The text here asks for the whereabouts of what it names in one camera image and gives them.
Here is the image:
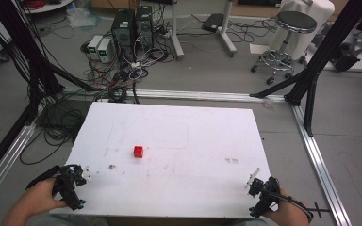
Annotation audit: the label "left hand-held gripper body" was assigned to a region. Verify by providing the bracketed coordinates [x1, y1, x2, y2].
[52, 164, 88, 211]

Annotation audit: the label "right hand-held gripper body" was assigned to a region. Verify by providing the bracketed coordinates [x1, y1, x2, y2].
[248, 176, 282, 219]

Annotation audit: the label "person's right hand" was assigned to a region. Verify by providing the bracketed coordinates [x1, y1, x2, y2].
[263, 186, 300, 220]

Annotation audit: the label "person's left hand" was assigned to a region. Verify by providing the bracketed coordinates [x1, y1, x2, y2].
[21, 178, 69, 218]

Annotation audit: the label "clear plastic piece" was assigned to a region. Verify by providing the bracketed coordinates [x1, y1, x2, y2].
[263, 99, 279, 111]

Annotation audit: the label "computer towers on floor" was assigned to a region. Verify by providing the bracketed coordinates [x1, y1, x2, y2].
[79, 6, 178, 105]

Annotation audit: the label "white power supply unit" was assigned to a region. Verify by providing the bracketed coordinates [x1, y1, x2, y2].
[96, 38, 113, 64]
[87, 34, 104, 60]

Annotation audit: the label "large black computer tower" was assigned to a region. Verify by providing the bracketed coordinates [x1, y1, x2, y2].
[110, 8, 137, 63]

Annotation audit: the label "white table leg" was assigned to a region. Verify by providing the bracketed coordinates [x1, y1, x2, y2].
[218, 0, 239, 58]
[169, 0, 186, 61]

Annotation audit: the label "clear plastic bag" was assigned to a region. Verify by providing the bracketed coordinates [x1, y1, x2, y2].
[66, 7, 103, 30]

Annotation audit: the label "black device on platform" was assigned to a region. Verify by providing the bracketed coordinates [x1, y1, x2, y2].
[330, 40, 362, 73]

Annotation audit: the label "slim black computer tower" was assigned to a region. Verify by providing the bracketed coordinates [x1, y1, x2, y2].
[135, 5, 155, 52]

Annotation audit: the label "flat black box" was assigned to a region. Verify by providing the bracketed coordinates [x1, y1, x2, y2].
[201, 12, 225, 33]

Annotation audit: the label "black round stool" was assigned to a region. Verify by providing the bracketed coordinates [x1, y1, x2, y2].
[250, 10, 319, 87]

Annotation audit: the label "round white table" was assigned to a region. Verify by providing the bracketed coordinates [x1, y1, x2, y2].
[21, 0, 75, 15]

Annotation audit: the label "black wrist strap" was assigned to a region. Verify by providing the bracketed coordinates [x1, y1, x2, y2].
[25, 165, 62, 190]

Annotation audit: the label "black floor cable bundle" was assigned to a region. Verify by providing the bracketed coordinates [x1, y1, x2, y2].
[19, 99, 92, 166]

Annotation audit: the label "aluminium frame rail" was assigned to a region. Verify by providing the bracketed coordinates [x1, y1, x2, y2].
[290, 103, 354, 226]
[0, 121, 39, 212]
[60, 87, 288, 104]

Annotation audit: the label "black frame post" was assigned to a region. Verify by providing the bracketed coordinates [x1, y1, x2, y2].
[249, 0, 362, 137]
[0, 0, 102, 186]

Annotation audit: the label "black cables by stool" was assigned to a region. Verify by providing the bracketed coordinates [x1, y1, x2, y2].
[187, 13, 280, 45]

